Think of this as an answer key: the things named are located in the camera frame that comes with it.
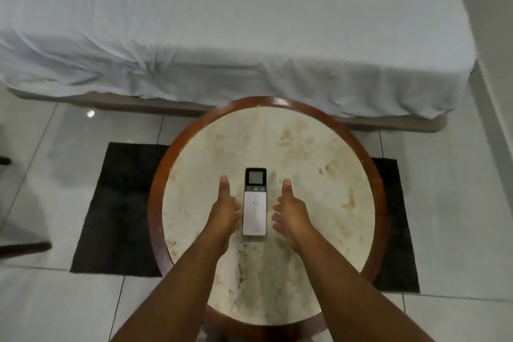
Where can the person's right hand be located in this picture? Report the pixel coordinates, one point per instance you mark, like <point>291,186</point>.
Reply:
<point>294,219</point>

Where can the dark wooden chair leg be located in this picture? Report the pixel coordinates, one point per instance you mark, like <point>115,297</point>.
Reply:
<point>28,248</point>

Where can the round marble table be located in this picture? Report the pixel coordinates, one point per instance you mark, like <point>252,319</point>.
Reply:
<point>316,189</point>

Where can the person's left forearm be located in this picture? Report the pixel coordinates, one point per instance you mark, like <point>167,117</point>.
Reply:
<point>172,297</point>

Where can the person's right forearm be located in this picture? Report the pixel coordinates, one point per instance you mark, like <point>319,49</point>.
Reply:
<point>352,301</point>

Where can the bed with white sheet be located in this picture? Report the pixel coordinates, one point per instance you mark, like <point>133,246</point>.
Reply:
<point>240,13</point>

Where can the white remote control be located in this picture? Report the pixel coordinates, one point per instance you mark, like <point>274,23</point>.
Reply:
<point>255,217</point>

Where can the person's left hand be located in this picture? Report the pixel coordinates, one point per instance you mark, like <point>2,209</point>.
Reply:
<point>222,217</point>

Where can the beige bed base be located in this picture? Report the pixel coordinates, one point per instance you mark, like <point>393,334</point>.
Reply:
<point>384,123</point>

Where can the black floor mat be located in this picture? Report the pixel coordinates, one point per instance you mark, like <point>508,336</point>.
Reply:
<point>116,213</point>

